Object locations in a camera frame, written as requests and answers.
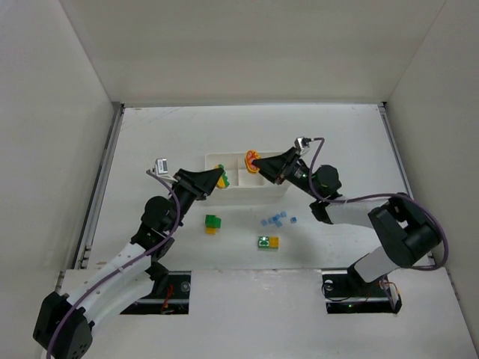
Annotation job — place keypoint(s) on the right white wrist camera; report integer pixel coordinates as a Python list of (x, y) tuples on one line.
[(302, 145)]

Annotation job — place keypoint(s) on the yellow lego piece with flower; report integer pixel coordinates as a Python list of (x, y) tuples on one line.
[(250, 156)]

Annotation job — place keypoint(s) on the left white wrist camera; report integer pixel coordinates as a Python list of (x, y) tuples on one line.
[(160, 169)]

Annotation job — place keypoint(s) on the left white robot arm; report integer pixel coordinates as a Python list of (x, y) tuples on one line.
[(66, 323)]

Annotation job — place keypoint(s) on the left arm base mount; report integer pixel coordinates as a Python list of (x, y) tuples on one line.
[(166, 299)]

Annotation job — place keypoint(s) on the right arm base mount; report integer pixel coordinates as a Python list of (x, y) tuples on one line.
[(345, 295)]

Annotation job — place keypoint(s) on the green yellow lego block pair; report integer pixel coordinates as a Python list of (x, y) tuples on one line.
[(268, 243)]

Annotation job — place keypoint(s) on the white three-compartment tray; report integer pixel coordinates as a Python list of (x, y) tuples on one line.
[(244, 188)]

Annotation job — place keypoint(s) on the green yellow lego piece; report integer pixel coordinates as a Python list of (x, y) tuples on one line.
[(223, 181)]

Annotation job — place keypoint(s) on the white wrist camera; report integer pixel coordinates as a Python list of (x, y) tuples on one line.
[(302, 145), (160, 169)]

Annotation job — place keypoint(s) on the light blue lego pile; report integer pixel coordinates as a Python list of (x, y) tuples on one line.
[(276, 220)]

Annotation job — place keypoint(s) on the green and yellow lego stack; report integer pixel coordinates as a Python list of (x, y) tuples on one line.
[(212, 224)]

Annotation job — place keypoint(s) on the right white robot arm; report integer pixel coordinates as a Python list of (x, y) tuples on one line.
[(405, 231)]

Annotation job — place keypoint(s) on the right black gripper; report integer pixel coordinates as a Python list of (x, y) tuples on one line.
[(287, 167)]

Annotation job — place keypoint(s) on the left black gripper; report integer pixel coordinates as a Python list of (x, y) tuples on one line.
[(188, 185)]

